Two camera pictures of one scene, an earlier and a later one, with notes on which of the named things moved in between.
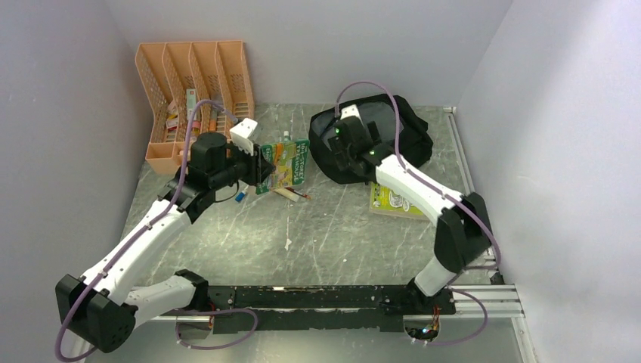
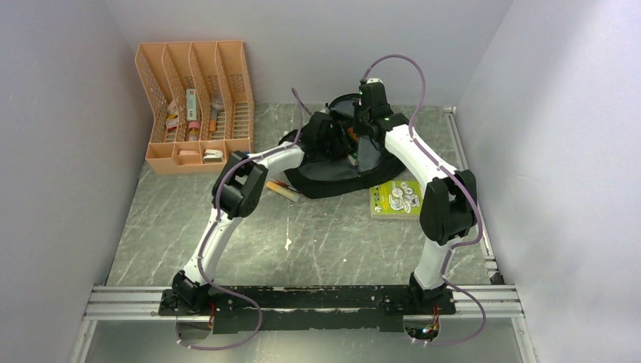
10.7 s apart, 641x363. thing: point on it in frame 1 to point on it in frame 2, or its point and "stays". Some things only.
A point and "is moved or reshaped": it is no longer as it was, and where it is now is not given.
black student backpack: [401, 132] is moved or reshaped
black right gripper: [339, 152] to [357, 128]
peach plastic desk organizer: [171, 76] stays
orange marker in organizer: [212, 122] stays
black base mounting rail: [277, 308] stays
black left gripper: [258, 167] to [345, 145]
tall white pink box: [190, 102] stays
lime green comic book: [383, 202] stays
